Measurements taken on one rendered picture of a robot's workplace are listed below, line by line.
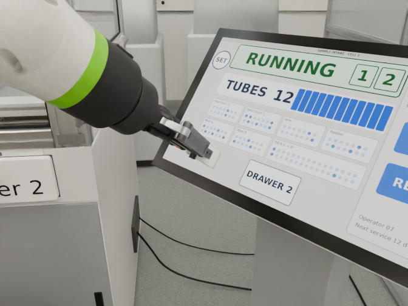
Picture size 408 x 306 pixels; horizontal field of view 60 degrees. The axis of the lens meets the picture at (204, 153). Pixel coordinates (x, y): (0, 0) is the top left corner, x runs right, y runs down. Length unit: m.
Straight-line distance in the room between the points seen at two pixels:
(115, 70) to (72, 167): 0.52
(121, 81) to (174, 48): 3.58
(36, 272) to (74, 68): 0.80
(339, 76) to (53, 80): 0.41
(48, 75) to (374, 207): 0.41
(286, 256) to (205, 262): 1.20
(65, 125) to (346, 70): 0.57
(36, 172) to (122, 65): 0.53
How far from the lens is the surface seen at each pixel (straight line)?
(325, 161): 0.53
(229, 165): 0.59
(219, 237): 2.03
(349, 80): 0.58
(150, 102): 0.43
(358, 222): 0.50
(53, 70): 0.35
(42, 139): 0.86
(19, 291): 1.14
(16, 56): 0.33
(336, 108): 0.56
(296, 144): 0.55
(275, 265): 0.74
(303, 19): 4.06
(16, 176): 0.90
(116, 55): 0.39
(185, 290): 1.75
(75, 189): 0.90
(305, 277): 0.72
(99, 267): 1.04
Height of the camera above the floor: 1.27
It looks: 25 degrees down
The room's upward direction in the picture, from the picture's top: straight up
